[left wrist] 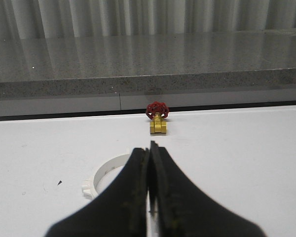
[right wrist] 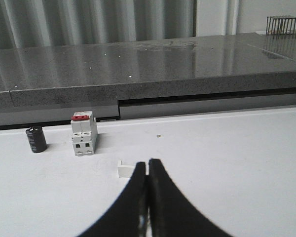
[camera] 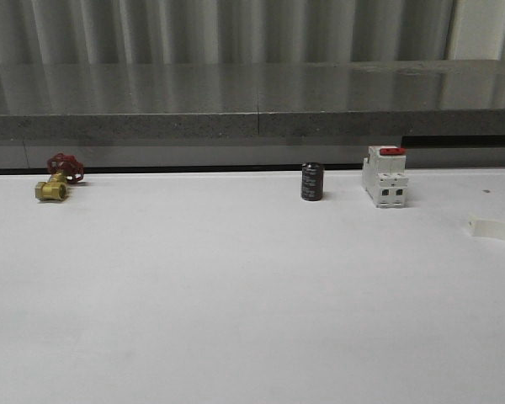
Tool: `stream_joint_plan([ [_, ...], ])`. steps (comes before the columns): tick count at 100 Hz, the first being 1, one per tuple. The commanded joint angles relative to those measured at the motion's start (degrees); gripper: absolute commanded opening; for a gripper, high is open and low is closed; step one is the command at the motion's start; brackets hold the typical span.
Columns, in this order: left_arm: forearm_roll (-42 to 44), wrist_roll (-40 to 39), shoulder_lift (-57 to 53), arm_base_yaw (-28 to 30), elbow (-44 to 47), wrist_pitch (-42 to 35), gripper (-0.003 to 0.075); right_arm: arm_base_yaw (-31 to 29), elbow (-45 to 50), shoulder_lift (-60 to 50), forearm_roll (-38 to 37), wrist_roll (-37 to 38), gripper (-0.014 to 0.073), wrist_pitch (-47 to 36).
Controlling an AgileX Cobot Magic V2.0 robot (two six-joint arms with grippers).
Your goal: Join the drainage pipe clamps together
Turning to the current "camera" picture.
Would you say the white half-ring clamp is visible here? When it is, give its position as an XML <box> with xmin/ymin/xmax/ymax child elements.
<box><xmin>468</xmin><ymin>215</ymin><xmax>505</xmax><ymax>241</ymax></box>

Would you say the black cylindrical capacitor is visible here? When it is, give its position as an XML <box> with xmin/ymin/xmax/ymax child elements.
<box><xmin>300</xmin><ymin>162</ymin><xmax>324</xmax><ymax>201</ymax></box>

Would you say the brass valve with red handwheel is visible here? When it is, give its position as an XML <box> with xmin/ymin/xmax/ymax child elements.
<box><xmin>35</xmin><ymin>152</ymin><xmax>84</xmax><ymax>201</ymax></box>

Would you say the grey stone counter ledge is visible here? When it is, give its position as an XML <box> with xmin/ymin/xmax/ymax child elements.
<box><xmin>0</xmin><ymin>61</ymin><xmax>505</xmax><ymax>146</ymax></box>

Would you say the white circuit breaker red switch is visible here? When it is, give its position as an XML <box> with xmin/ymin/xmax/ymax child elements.
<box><xmin>362</xmin><ymin>146</ymin><xmax>408</xmax><ymax>208</ymax></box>

